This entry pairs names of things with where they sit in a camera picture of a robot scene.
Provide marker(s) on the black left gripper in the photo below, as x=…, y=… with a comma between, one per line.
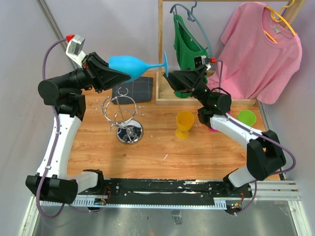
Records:
x=101, y=76

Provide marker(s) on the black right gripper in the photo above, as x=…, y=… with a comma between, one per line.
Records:
x=183, y=81

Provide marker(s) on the yellow plastic wine glass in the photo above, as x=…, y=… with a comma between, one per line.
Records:
x=184, y=121

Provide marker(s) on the blue plastic wine glass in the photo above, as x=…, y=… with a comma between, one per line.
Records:
x=135, y=67

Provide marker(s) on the magenta plastic wine glass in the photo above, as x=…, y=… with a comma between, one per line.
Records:
x=213, y=130

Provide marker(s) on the lime green plastic wine glass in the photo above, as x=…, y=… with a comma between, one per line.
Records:
x=247, y=117

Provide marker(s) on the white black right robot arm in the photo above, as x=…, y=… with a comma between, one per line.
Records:
x=264, y=152

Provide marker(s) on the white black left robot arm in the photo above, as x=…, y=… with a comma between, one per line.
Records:
x=64, y=94

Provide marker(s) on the wooden clothes rack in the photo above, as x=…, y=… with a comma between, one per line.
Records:
x=164, y=93

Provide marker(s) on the green tank top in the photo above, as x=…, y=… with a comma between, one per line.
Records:
x=186, y=46

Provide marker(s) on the dark grey folded cloth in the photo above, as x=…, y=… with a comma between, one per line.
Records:
x=140, y=90

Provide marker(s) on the grey blue clothes hanger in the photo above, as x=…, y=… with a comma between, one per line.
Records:
x=191, y=17

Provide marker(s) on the pink t-shirt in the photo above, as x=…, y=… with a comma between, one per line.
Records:
x=259, y=55

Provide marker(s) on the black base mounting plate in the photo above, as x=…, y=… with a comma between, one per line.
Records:
x=166, y=192

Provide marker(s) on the yellow clothes hanger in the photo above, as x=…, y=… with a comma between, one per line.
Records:
x=279, y=18

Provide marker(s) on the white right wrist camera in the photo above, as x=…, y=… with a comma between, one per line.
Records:
x=205, y=61

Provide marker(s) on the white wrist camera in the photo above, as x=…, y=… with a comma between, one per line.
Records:
x=74, y=48
x=205, y=61

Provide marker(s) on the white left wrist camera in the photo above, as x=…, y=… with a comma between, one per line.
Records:
x=74, y=48

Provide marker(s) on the chrome wire wine glass rack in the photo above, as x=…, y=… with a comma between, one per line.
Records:
x=128, y=130

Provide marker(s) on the aluminium frame rail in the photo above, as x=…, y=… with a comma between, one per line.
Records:
x=53, y=25

